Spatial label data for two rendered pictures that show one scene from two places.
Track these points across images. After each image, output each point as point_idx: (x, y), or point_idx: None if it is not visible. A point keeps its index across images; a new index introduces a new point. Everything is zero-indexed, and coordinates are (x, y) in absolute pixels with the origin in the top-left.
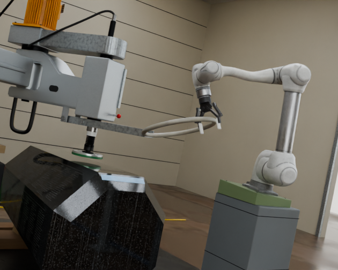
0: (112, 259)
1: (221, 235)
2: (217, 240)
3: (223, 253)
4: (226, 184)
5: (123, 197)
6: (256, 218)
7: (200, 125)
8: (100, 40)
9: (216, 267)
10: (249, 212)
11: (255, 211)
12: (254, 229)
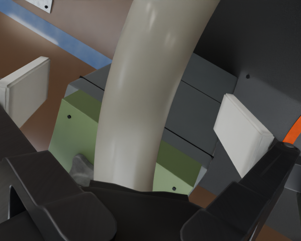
0: None
1: (186, 101)
2: (198, 102)
3: (182, 85)
4: (168, 164)
5: None
6: (85, 76)
7: (245, 131)
8: None
9: (198, 82)
10: (102, 89)
11: (85, 83)
12: (98, 70)
